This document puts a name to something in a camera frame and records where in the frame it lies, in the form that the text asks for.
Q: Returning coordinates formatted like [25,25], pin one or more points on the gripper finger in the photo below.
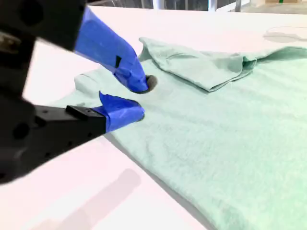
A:
[108,48]
[96,119]

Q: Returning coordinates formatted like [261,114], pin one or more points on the pale green T-shirt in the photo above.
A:
[216,134]

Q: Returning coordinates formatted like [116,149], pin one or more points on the grey metal frame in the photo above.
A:
[225,4]

